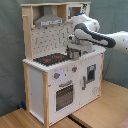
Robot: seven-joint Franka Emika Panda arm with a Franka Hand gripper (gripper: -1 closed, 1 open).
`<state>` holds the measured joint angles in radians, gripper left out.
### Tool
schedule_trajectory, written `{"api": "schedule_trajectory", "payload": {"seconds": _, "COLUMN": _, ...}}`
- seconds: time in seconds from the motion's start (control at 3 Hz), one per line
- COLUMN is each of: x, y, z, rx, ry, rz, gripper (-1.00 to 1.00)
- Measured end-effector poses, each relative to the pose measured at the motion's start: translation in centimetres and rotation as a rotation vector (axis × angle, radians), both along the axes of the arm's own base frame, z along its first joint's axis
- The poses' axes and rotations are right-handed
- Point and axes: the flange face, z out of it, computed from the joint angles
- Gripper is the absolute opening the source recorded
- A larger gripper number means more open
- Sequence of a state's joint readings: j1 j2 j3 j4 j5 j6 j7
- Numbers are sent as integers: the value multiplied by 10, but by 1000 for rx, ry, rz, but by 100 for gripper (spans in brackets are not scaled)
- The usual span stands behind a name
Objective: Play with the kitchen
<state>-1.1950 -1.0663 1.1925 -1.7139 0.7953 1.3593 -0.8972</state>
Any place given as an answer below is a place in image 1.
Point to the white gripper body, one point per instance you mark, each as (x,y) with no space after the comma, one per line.
(84,46)

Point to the small metal pot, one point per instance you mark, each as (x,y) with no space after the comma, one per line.
(73,53)

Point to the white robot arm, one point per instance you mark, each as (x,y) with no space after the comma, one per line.
(87,29)

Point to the wooden toy kitchen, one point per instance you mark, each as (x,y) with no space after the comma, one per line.
(40,84)

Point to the right red stove knob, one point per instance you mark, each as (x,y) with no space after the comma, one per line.
(74,69)

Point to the red stove knob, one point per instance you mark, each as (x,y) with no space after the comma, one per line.
(56,75)
(74,69)

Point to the grey ice dispenser panel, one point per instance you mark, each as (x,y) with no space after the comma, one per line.
(91,73)

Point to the black toy stovetop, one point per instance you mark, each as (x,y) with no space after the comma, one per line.
(51,59)

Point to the white toy microwave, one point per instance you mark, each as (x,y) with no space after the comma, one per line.
(75,9)

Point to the left red stove knob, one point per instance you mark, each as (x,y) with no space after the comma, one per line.
(56,75)

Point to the grey range hood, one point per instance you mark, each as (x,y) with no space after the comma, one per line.
(48,18)

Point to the toy oven door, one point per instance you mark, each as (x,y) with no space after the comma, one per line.
(64,96)

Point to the grey cabinet door handle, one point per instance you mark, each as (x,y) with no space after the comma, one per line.
(84,83)

